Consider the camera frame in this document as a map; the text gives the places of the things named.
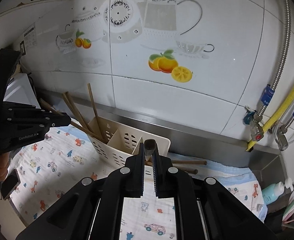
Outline white microwave oven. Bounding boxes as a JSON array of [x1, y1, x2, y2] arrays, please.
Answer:
[[4, 73, 40, 108]]

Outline cartoon print white cloth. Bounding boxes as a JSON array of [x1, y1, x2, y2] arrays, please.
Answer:
[[10, 126, 268, 239]]

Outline wooden chopstick bundle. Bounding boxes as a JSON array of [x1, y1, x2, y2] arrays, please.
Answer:
[[171, 160, 207, 165], [176, 167, 198, 174]]

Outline black smartphone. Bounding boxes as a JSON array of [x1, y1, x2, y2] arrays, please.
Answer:
[[0, 169, 20, 200]]

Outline wall power socket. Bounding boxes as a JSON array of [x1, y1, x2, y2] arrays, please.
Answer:
[[20, 41, 26, 55]]

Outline yellow gas hose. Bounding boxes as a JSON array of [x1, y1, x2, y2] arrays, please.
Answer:
[[245, 63, 294, 152]]

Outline teal soap bottle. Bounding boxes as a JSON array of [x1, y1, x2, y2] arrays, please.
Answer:
[[262, 178, 294, 205]]

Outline left braided steel hose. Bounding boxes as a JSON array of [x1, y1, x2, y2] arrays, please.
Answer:
[[244, 0, 292, 142]]

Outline cream plastic utensil holder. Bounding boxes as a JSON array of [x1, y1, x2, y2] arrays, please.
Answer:
[[88, 118, 171, 169]]

